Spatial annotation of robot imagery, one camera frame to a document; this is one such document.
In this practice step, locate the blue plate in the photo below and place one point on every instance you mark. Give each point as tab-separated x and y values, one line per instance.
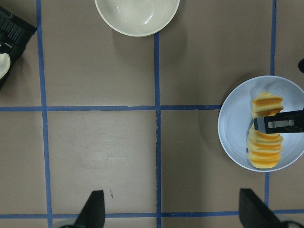
235	119

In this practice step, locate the white bowl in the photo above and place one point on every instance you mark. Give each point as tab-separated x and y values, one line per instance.
137	18

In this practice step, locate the black plate rack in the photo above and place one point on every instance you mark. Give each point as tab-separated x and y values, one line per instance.
15	34

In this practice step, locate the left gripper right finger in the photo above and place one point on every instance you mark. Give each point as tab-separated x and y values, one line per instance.
253	213

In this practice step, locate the sliced yellow bread loaf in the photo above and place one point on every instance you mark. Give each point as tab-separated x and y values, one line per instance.
264	150

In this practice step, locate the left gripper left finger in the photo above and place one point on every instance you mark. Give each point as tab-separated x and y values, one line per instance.
93	213

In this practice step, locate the cream plate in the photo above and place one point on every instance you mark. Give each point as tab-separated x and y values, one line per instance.
4	64

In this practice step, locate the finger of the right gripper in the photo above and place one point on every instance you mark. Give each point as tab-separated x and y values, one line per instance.
285	122
301	65

